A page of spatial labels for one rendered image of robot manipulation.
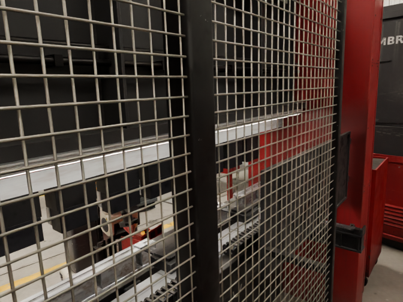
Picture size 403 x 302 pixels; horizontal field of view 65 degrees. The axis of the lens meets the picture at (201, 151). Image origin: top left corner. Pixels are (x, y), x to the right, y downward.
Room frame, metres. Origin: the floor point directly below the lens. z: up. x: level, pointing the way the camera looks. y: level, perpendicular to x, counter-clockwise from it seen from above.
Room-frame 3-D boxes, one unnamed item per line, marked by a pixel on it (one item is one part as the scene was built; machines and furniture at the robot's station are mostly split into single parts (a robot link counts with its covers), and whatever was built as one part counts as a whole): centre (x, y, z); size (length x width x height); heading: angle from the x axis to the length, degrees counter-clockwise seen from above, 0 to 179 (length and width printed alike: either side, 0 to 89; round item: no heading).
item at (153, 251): (1.16, 0.19, 1.01); 0.26 x 0.12 x 0.05; 51
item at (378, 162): (2.62, -1.24, 0.50); 0.50 x 0.50 x 1.00; 51
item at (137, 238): (1.77, 0.37, 0.75); 0.20 x 0.16 x 0.18; 149
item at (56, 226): (1.08, 0.47, 1.26); 0.15 x 0.09 x 0.17; 141
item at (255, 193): (2.10, -0.37, 0.92); 0.50 x 0.06 x 0.10; 141
